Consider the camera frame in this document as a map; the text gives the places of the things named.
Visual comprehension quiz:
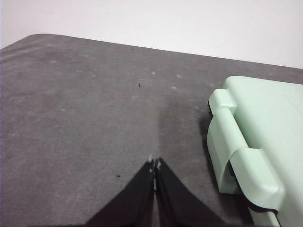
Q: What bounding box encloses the mint green breakfast machine base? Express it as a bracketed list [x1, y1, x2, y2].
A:
[206, 111, 283, 227]

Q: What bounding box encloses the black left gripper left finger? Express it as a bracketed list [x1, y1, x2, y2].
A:
[84, 159, 155, 227]

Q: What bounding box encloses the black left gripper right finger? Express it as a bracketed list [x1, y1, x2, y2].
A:
[155, 157, 228, 227]

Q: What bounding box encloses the mint green griddle lid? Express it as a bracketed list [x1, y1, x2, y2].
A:
[207, 75, 303, 227]

